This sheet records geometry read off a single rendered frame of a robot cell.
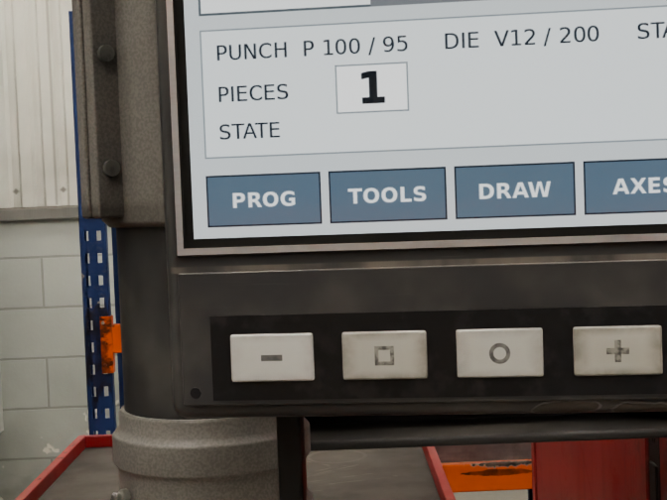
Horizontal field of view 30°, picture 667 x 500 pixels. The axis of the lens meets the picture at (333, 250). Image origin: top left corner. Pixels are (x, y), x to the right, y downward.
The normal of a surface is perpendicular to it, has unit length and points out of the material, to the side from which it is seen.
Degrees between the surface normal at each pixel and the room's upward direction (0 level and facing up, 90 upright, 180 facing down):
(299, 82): 90
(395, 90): 90
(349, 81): 90
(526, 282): 90
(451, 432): 0
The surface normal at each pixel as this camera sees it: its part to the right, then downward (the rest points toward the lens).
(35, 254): 0.03, 0.05
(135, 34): -0.44, 0.07
